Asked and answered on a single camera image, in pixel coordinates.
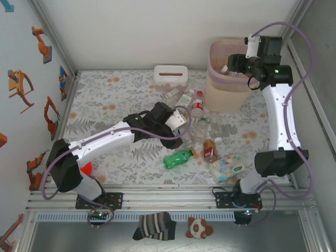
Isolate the small clear green label bottle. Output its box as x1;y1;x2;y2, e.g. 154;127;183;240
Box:
161;88;184;106

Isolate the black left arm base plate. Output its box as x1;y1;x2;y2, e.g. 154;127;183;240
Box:
75;192;124;210

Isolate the clear plastic bottle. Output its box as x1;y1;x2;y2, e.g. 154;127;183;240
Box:
208;111;224;137

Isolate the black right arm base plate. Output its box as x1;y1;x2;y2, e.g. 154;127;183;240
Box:
215;192;263;210

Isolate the floral patterned tablecloth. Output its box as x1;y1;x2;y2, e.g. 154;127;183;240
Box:
54;69;291;186

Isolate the translucent purple bin liner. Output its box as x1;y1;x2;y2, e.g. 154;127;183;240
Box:
207;39;253;86

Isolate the red cap red label bottle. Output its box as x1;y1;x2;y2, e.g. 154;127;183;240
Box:
189;90;205;118

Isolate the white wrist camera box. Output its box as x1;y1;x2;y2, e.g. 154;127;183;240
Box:
165;109;188;130
244;36;260;60

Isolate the aluminium rail frame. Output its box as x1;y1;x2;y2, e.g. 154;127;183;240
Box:
25;184;316;212

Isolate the orange grey gripper wall sticker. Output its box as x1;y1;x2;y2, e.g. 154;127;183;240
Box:
7;69;35;114

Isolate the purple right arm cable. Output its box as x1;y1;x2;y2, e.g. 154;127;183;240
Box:
237;21;316;228

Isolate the blue cap clear water bottle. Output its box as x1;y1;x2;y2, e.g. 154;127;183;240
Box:
182;123;194;149

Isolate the blue and orange wall sticker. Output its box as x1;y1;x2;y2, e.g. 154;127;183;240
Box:
58;65;69;102

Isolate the brown and white plush toy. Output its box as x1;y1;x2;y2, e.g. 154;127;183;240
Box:
186;216;215;241

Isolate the colourful soft tissue pack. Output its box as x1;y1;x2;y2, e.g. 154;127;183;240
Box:
208;153;249;184

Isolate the red plush ball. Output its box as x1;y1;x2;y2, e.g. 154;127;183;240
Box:
80;162;93;177

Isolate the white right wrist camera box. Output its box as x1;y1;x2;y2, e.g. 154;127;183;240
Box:
244;36;260;60

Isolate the green bottle with yellow cap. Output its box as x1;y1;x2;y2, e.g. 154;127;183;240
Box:
162;148;197;170

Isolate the white perforated cable tray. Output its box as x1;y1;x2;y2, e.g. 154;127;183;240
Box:
35;211;236;222

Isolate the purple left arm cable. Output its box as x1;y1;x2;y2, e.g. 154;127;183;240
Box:
41;105;193;201

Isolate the small controller board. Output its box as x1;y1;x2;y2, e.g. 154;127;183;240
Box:
88;211;109;220
234;209;259;225

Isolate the white tissue box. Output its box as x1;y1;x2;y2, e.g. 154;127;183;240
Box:
153;65;189;91

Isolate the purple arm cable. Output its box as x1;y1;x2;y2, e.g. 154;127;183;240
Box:
41;105;193;201
237;21;316;228

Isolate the black and grey striped sock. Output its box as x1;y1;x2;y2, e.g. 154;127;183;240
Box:
132;211;177;242

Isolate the red label tea bottle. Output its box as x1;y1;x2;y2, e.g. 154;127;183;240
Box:
203;138;218;163

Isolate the green cap clear bottle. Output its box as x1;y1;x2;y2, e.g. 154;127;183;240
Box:
193;117;209;144

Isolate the white cap green label bottle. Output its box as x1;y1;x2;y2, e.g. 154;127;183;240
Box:
175;89;195;111

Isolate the aluminium frame post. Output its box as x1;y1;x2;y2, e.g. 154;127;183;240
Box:
30;0;79;79
261;0;316;79

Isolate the pink plastic waste bin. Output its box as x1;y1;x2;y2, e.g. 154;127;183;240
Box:
204;39;254;114

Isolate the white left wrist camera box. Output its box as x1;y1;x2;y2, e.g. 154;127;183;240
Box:
165;109;188;130

